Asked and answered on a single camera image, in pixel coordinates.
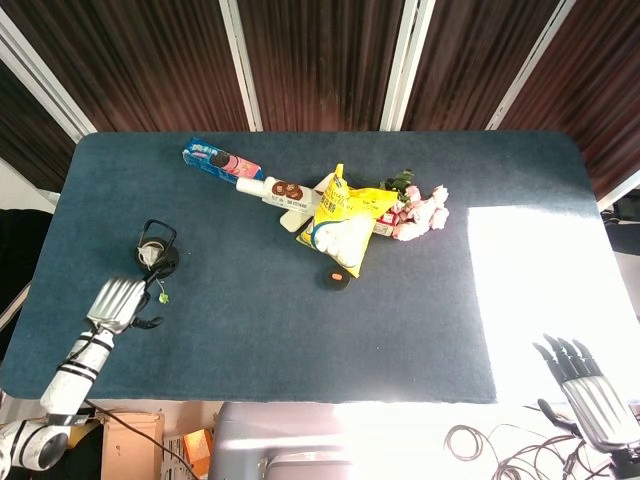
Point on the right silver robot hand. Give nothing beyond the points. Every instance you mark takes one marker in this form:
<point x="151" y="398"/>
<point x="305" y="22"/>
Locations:
<point x="597" y="405"/>

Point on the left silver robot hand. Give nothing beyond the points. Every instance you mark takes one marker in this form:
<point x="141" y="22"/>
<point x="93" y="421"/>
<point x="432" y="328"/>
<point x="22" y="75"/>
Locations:
<point x="114" y="305"/>

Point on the tea bag with green tag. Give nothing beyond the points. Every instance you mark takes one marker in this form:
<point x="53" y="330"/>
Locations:
<point x="148" y="256"/>

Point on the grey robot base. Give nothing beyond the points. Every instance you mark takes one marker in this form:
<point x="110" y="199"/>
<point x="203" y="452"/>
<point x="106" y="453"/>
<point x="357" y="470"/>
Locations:
<point x="300" y="440"/>

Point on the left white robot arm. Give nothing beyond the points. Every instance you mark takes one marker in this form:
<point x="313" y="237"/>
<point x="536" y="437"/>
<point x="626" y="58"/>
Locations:
<point x="75" y="370"/>

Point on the black kettle with tea bag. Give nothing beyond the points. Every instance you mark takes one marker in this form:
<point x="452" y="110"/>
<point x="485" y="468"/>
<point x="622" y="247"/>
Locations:
<point x="167" y="260"/>

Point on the small black round disc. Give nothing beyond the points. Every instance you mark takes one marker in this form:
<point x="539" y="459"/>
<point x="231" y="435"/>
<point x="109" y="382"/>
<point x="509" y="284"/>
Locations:
<point x="335" y="278"/>

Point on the yellow marshmallow bag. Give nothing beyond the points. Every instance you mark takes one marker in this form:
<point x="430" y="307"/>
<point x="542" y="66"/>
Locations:
<point x="340" y="225"/>

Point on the blue felt table cloth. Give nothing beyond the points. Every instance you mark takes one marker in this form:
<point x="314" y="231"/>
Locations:
<point x="260" y="340"/>

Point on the small orange box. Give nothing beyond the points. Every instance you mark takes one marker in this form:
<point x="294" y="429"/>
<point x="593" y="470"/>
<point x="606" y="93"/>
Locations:
<point x="197" y="450"/>

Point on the blue oreo cookie box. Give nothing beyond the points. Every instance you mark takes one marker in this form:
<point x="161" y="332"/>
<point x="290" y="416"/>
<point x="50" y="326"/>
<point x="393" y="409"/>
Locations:
<point x="220" y="160"/>

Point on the plain white flat box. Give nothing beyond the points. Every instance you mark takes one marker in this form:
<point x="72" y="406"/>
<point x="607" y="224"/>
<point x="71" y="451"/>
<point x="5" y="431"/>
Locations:
<point x="292" y="221"/>

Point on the white chocolate cookie box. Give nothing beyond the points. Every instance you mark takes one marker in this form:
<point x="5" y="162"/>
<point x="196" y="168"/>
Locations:
<point x="280" y="194"/>

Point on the pink rose bouquet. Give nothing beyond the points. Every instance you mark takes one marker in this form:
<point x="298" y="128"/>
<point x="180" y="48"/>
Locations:
<point x="420" y="215"/>

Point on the red white snack pack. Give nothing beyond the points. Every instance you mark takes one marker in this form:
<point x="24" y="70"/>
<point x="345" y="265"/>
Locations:
<point x="387" y="222"/>

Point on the white partition frame post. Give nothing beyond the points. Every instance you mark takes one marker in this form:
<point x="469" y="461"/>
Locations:
<point x="402" y="70"/>
<point x="620" y="192"/>
<point x="242" y="70"/>
<point x="530" y="65"/>
<point x="45" y="85"/>

